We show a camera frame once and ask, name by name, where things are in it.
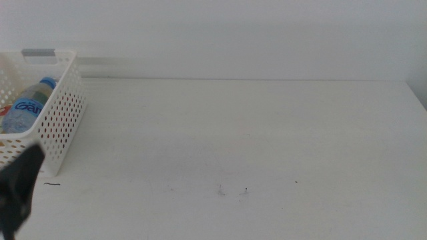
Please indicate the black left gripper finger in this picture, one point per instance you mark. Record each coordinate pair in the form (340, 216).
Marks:
(23, 173)

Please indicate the yellow tea bottle white cap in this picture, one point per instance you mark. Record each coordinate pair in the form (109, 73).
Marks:
(6, 110)

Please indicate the clear water bottle blue cap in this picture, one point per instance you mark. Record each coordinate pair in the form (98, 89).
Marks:
(26, 106)

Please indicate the short black thread scrap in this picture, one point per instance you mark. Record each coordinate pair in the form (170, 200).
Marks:
(52, 183)

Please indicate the white perforated plastic basket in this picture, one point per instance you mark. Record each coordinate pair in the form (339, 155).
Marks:
(63, 110)

